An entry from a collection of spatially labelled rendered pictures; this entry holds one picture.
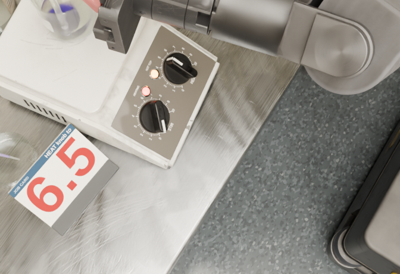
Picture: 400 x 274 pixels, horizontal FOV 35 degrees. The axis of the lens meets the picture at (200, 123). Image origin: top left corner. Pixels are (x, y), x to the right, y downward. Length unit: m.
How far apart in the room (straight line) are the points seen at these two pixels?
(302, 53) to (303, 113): 1.10
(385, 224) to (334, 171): 0.40
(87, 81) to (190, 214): 0.17
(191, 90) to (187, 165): 0.08
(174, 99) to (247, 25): 0.24
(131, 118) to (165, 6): 0.22
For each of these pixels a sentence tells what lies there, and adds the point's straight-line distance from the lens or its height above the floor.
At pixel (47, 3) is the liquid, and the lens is 0.63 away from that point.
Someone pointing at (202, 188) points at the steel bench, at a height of 0.75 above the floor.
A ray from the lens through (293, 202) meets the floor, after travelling 1.45.
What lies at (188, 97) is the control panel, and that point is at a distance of 0.66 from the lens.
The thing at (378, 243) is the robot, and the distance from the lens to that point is 1.10.
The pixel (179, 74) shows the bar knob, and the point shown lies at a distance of 0.65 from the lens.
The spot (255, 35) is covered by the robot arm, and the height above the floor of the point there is 1.02.
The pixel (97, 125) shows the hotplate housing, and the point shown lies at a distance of 0.63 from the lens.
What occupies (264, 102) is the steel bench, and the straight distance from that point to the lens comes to 0.70.
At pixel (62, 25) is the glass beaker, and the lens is 0.59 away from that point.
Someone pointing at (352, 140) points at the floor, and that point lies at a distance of 1.51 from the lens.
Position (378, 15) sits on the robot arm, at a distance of 0.40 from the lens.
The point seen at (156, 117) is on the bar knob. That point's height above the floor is 0.81.
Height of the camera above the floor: 1.41
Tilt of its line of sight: 74 degrees down
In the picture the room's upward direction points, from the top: 5 degrees clockwise
